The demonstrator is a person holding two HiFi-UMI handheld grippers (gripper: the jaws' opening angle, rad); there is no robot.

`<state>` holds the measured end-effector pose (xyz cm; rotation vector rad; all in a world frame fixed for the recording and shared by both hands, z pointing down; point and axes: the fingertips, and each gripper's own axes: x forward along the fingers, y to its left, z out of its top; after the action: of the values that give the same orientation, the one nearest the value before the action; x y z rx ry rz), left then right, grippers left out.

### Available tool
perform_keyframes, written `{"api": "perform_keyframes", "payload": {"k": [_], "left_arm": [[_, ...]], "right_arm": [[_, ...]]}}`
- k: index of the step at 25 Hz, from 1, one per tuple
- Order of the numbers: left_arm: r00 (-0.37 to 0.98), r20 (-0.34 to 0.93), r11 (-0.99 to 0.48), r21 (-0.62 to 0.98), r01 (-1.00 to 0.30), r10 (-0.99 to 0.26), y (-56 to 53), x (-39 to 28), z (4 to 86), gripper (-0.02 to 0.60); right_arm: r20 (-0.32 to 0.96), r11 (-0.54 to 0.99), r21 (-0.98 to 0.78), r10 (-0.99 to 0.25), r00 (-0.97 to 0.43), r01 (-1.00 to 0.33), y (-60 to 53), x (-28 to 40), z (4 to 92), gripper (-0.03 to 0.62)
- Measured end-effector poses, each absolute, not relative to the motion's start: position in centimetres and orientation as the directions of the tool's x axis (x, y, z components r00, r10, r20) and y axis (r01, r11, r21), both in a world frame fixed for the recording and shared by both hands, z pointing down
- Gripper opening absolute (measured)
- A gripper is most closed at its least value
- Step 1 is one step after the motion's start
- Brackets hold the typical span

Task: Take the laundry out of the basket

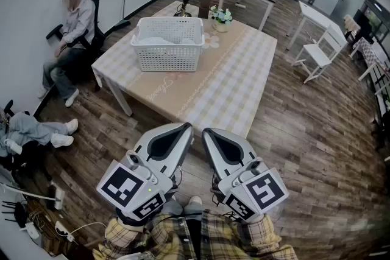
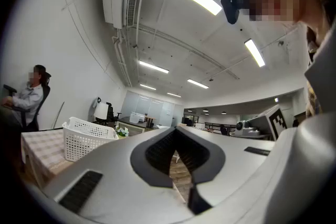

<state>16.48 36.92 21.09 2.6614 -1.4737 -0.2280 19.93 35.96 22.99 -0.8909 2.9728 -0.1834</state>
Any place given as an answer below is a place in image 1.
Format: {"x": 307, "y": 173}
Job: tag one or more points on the beige checkered tablecloth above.
{"x": 219, "y": 85}

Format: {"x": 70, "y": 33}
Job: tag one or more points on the black metal rack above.
{"x": 379, "y": 79}

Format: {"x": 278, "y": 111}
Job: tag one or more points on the person's left forearm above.
{"x": 122, "y": 231}

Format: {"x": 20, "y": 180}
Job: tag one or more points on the black office chair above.
{"x": 98, "y": 36}

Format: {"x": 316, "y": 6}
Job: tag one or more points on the blue flower pot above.
{"x": 221, "y": 16}

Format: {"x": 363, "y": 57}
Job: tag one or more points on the dark brown pen holder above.
{"x": 204, "y": 10}

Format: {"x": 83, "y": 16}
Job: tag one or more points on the person's right forearm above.
{"x": 265, "y": 231}

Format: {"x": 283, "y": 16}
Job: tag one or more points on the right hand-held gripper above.
{"x": 265, "y": 191}

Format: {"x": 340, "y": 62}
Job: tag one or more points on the white folding chair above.
{"x": 317, "y": 54}

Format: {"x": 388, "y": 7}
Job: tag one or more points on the green floor mop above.
{"x": 124, "y": 3}

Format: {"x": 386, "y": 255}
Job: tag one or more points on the black router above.
{"x": 18, "y": 213}

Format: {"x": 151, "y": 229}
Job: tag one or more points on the white floor power strip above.
{"x": 240, "y": 5}

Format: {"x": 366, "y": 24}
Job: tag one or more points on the white side table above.
{"x": 314, "y": 16}

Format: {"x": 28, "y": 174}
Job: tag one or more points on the beige covered chair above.
{"x": 350, "y": 24}

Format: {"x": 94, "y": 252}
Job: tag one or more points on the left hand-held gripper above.
{"x": 122, "y": 188}

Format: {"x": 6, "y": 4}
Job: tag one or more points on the person's legs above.
{"x": 175, "y": 207}

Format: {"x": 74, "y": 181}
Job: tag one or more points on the person's plaid shirt torso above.
{"x": 213, "y": 240}

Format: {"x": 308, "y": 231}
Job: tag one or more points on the white plastic laundry basket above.
{"x": 167, "y": 58}

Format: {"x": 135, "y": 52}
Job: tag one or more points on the pale blue clothes garment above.
{"x": 152, "y": 40}

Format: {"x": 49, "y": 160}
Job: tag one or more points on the table with checkered tablecloth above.
{"x": 368, "y": 48}

